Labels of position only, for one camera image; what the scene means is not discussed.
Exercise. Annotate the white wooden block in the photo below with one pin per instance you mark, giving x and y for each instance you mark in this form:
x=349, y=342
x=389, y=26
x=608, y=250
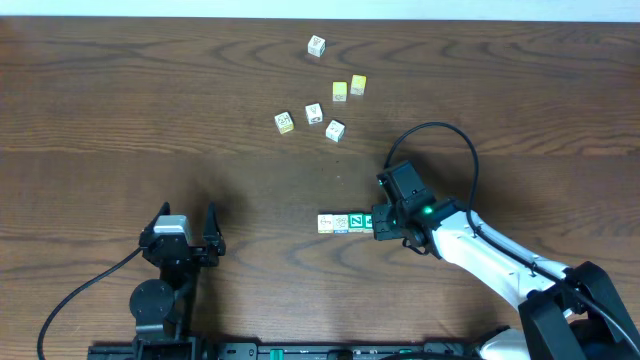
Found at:
x=335, y=130

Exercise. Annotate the green number 4 block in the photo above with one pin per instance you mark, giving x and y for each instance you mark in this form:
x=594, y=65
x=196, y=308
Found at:
x=368, y=223

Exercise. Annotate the yellow sided wooden block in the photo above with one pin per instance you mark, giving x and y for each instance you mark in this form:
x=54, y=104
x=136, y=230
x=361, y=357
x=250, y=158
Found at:
x=325, y=223

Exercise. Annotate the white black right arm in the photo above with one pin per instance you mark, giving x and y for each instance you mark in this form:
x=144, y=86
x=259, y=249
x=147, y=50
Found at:
x=565, y=312

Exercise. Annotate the wooden block letter W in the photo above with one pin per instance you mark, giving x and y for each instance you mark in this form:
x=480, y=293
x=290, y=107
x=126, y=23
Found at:
x=314, y=113

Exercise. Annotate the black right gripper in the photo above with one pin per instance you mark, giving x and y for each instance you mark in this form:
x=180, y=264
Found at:
x=382, y=230

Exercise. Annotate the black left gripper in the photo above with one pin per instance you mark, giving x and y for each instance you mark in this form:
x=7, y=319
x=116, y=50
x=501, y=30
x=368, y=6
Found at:
x=187, y=253

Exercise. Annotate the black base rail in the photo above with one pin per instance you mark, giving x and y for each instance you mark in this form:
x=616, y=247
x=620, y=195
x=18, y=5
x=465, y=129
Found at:
x=253, y=351

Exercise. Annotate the wooden block letter B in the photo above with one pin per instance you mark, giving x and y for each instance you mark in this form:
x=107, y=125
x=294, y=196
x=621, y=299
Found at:
x=284, y=122

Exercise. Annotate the green letter N block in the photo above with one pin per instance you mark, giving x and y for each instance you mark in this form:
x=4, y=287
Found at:
x=356, y=222

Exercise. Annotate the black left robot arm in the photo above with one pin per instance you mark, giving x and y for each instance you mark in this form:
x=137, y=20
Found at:
x=163, y=307

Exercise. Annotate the wooden block number 3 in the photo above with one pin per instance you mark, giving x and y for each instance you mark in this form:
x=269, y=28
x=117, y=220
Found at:
x=316, y=46

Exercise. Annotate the yellow top wooden block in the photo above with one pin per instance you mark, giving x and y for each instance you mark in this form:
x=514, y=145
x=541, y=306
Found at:
x=339, y=91

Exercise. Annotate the blue sided wooden block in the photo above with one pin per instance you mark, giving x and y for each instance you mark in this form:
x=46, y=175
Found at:
x=340, y=223

